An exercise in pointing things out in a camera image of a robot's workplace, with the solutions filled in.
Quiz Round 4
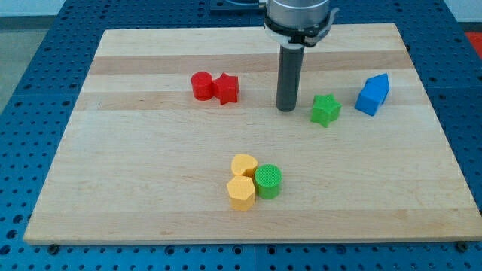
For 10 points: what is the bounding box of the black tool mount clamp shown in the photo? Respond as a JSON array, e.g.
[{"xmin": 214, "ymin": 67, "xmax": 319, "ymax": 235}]
[{"xmin": 264, "ymin": 8, "xmax": 339, "ymax": 48}]

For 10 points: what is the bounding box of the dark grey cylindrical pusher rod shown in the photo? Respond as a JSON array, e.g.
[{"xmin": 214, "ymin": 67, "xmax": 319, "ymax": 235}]
[{"xmin": 276, "ymin": 47, "xmax": 304, "ymax": 112}]

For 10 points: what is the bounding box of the green star block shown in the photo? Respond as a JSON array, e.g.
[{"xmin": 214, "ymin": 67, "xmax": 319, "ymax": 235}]
[{"xmin": 310, "ymin": 93, "xmax": 342, "ymax": 128}]

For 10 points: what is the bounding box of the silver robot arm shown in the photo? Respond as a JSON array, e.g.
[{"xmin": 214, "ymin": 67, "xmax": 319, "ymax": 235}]
[{"xmin": 264, "ymin": 0, "xmax": 340, "ymax": 112}]

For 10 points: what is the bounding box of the red star block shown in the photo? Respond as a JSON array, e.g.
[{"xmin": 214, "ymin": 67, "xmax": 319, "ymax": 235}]
[{"xmin": 213, "ymin": 73, "xmax": 239, "ymax": 105}]

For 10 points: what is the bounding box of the blue house-shaped block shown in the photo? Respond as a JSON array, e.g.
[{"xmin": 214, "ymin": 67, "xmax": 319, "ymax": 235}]
[{"xmin": 355, "ymin": 73, "xmax": 390, "ymax": 116}]

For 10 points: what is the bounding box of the red cylinder block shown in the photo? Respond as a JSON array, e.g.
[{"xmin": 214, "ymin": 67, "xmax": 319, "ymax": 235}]
[{"xmin": 191, "ymin": 72, "xmax": 214, "ymax": 101}]

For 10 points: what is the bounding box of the yellow heart block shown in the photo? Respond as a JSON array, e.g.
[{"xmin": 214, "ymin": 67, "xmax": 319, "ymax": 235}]
[{"xmin": 230, "ymin": 154, "xmax": 258, "ymax": 178}]

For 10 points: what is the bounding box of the green cylinder block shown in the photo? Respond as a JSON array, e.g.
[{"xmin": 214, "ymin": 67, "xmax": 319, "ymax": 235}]
[{"xmin": 255, "ymin": 164, "xmax": 282, "ymax": 199}]

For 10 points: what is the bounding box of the yellow hexagon block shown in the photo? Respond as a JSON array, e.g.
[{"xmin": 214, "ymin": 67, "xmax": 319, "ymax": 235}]
[{"xmin": 227, "ymin": 175, "xmax": 256, "ymax": 211}]

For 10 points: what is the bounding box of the wooden board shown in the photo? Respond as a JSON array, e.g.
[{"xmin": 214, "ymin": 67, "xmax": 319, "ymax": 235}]
[{"xmin": 23, "ymin": 23, "xmax": 481, "ymax": 245}]

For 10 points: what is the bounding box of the blue perforated table plate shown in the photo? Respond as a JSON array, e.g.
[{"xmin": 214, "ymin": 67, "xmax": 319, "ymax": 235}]
[{"xmin": 1, "ymin": 0, "xmax": 481, "ymax": 270}]

